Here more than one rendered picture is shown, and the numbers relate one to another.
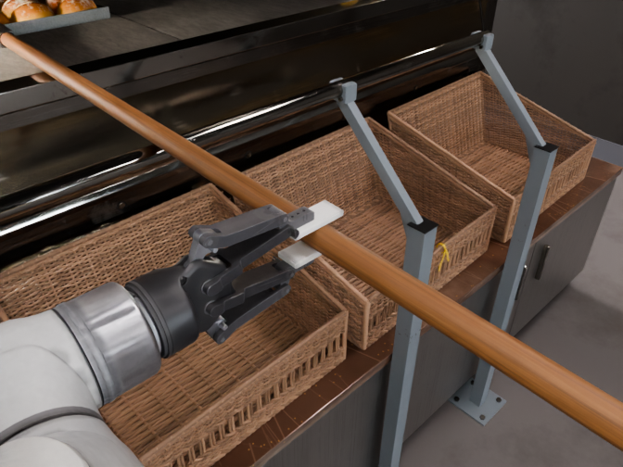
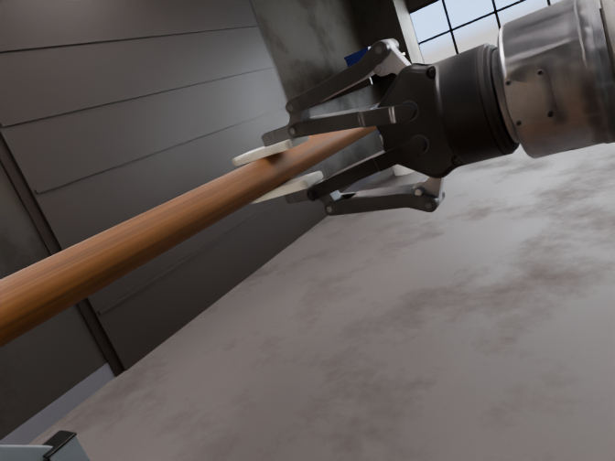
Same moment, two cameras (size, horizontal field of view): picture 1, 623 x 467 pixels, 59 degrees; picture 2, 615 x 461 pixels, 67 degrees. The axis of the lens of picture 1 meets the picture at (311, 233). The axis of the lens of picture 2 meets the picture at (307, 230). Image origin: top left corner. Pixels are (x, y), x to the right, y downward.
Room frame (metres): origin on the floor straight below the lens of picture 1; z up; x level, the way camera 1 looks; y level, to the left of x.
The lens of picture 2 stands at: (0.56, 0.42, 1.24)
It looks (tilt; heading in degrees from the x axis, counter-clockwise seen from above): 14 degrees down; 259
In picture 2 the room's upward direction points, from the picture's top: 21 degrees counter-clockwise
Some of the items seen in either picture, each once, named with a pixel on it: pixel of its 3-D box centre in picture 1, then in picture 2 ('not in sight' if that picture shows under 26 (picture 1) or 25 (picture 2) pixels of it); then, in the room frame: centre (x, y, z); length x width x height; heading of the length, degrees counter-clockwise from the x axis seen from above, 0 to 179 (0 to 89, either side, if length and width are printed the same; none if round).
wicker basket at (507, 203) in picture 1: (490, 146); not in sight; (1.66, -0.60, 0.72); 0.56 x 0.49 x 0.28; 134
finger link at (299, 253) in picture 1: (311, 247); (285, 187); (0.48, 0.00, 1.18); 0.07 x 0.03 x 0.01; 133
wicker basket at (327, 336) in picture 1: (177, 323); not in sight; (0.83, 0.28, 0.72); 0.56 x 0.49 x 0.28; 135
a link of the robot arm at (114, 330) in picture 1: (110, 339); (555, 81); (0.33, 0.17, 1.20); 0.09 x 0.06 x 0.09; 43
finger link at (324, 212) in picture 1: (311, 219); (269, 149); (0.48, 0.00, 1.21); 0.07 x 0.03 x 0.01; 133
